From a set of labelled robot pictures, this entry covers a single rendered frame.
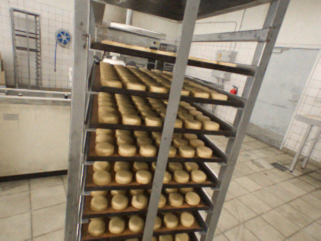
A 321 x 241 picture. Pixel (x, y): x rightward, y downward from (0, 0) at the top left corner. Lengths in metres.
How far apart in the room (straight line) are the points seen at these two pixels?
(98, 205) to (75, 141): 0.23
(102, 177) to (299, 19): 4.99
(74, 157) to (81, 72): 0.20
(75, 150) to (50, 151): 2.00
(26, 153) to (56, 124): 0.40
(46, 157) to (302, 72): 4.58
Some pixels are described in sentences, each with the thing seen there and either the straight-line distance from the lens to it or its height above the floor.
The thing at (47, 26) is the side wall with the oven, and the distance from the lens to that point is 6.41.
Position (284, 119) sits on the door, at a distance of 5.11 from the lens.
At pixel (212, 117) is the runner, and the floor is 1.32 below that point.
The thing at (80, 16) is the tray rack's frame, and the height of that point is 1.54.
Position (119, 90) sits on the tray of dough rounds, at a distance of 0.50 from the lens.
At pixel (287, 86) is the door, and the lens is 5.11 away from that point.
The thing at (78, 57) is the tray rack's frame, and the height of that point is 1.47.
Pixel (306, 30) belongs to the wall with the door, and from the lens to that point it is 5.16.
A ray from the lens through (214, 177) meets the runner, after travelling 0.74.
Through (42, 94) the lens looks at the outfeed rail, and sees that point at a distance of 2.62.
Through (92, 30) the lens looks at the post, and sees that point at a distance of 1.09.
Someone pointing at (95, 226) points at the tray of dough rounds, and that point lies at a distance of 0.75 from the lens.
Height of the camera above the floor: 1.51
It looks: 18 degrees down
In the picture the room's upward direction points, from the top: 10 degrees clockwise
